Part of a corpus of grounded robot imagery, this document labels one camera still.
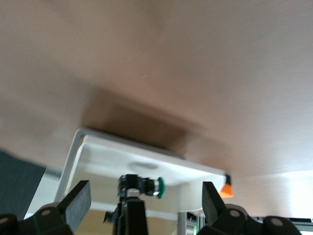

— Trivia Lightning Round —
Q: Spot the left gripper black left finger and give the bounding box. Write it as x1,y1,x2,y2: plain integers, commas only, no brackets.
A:
0,180,92,235

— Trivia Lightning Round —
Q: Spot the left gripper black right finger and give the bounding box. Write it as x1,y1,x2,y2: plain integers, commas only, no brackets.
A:
195,181,303,235

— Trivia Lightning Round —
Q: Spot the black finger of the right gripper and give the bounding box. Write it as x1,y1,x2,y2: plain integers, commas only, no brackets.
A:
113,197,149,235

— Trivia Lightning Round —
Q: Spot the green push button switch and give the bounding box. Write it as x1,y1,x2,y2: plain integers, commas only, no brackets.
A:
118,173,166,200

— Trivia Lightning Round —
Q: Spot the brown table mat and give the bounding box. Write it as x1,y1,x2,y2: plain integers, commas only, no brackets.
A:
0,0,313,179

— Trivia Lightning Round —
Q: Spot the orange button enclosure box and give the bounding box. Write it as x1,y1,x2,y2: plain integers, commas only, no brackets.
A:
218,173,235,198

